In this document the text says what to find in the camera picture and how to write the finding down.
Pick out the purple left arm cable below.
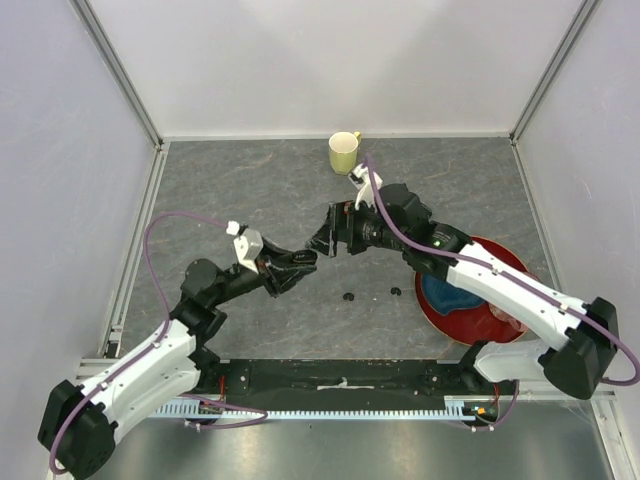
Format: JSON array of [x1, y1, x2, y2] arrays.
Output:
[[48, 210, 271, 474]]

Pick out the aluminium frame post left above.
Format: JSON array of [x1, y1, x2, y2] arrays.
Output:
[[70, 0, 164, 150]]

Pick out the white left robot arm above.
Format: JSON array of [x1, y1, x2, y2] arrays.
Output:
[[37, 230, 317, 479]]

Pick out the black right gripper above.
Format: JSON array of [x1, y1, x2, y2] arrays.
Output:
[[306, 197, 407, 258]]

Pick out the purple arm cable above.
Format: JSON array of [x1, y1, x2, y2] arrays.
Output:
[[48, 210, 271, 474], [363, 153, 640, 434]]

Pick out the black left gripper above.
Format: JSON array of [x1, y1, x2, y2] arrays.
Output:
[[211, 235, 316, 306]]

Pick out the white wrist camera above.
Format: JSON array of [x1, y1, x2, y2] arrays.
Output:
[[226, 221, 264, 274], [348, 163, 383, 211]]

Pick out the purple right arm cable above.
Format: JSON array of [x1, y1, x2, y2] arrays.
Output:
[[363, 153, 640, 434]]

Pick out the aluminium frame post right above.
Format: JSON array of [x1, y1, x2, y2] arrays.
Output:
[[509, 0, 601, 147]]

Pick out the blue leaf-shaped dish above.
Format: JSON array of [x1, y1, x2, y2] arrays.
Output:
[[420, 275, 486, 316]]

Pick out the white slotted cable duct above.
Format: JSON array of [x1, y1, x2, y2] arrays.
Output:
[[159, 392, 501, 420]]

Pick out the aluminium frame post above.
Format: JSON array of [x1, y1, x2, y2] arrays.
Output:
[[70, 0, 164, 150], [509, 0, 601, 147]]

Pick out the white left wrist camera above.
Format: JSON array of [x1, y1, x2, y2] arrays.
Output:
[[226, 221, 264, 274]]

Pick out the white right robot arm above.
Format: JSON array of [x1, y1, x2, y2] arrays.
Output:
[[307, 184, 618, 400]]

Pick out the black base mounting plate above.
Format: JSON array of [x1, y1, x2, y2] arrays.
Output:
[[192, 359, 515, 412]]

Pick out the red round plate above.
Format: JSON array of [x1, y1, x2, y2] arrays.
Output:
[[414, 235, 536, 347]]

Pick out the pale green mug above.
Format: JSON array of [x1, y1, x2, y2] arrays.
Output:
[[328, 131, 361, 175]]

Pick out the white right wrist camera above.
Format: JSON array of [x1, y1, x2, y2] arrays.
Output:
[[348, 163, 383, 211]]

